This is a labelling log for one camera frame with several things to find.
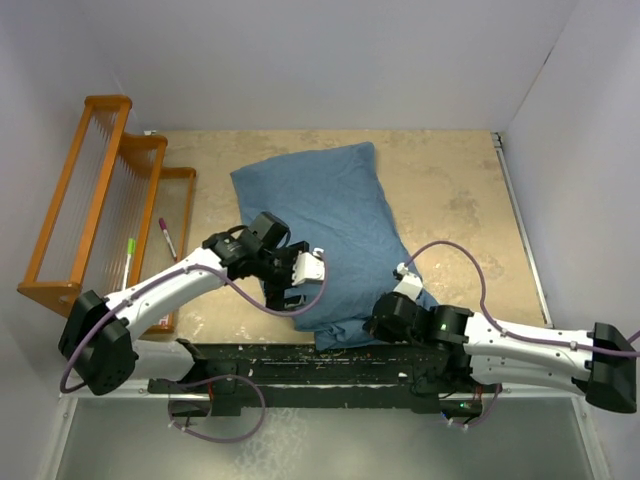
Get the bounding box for green capped marker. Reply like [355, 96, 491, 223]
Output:
[121, 238, 136, 290]

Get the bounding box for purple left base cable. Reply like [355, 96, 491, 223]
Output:
[167, 374, 266, 443]

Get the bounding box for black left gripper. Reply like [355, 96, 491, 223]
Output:
[252, 241, 308, 311]

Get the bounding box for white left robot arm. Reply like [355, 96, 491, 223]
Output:
[58, 212, 326, 396]

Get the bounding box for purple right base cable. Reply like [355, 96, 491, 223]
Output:
[441, 384, 503, 432]

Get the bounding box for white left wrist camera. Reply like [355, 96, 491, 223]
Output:
[291, 248, 325, 287]

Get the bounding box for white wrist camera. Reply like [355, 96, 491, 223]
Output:
[291, 248, 325, 287]
[393, 263, 423, 302]

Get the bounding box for orange wooden tiered rack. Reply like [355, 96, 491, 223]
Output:
[17, 95, 197, 316]

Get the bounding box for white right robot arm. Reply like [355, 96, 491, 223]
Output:
[364, 292, 639, 414]

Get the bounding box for aluminium frame rail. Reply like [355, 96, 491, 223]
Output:
[491, 132, 554, 328]

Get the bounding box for magenta capped marker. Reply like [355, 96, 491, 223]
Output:
[158, 217, 178, 261]

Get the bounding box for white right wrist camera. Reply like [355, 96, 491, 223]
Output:
[393, 263, 423, 302]

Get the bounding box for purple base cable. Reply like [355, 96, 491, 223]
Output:
[167, 374, 266, 443]
[441, 384, 503, 432]

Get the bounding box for blue pillowcase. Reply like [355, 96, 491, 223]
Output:
[231, 142, 409, 350]

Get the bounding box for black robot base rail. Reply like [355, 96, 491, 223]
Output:
[149, 344, 496, 422]

